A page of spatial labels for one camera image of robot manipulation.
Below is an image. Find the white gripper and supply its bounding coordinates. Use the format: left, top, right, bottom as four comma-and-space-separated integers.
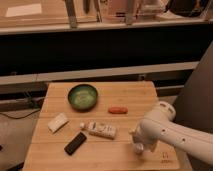
129, 128, 157, 152

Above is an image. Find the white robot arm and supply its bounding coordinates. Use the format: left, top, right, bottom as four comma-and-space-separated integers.
131, 101, 213, 165

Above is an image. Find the green ceramic bowl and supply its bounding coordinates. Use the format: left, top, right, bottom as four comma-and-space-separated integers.
67, 84, 98, 111

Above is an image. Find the orange oblong object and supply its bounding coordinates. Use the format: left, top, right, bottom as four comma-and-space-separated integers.
108, 107, 128, 114

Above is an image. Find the white squeeze tube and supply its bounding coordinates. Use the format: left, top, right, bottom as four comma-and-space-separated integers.
80, 121, 117, 139

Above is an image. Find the black rectangular remote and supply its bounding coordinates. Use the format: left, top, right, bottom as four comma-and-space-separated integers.
64, 132, 87, 155

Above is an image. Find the white rectangular block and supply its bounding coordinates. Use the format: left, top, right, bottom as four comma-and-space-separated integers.
48, 113, 69, 133

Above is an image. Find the white paper sheet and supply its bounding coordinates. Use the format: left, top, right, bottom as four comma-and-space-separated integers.
5, 3, 42, 17

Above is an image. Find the black cable on floor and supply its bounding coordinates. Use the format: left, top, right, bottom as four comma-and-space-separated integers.
0, 108, 42, 121

